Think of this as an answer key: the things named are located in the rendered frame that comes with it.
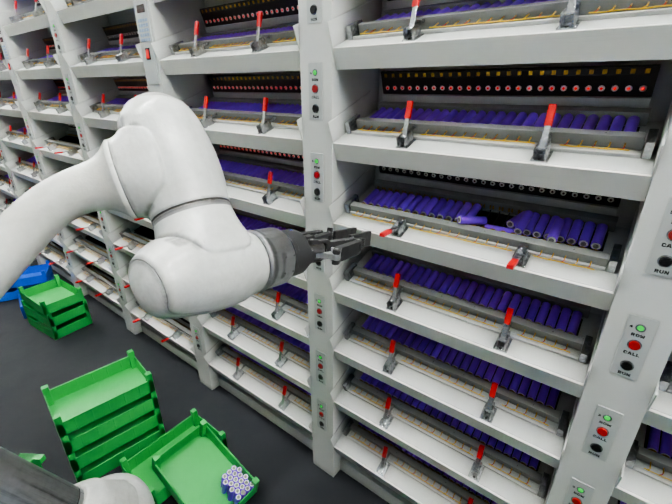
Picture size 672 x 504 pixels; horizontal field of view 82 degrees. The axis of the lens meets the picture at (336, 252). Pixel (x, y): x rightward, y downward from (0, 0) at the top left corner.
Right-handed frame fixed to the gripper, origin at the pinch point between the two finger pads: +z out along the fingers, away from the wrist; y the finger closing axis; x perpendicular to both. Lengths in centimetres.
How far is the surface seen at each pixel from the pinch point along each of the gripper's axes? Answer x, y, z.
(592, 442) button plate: -34, 47, 22
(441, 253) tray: -3.1, 11.9, 17.3
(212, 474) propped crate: -96, -50, 5
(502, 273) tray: -4.2, 24.6, 17.8
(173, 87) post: 30, -87, 15
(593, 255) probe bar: 2.5, 38.4, 20.7
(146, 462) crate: -101, -76, -4
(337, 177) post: 9.4, -17.6, 17.1
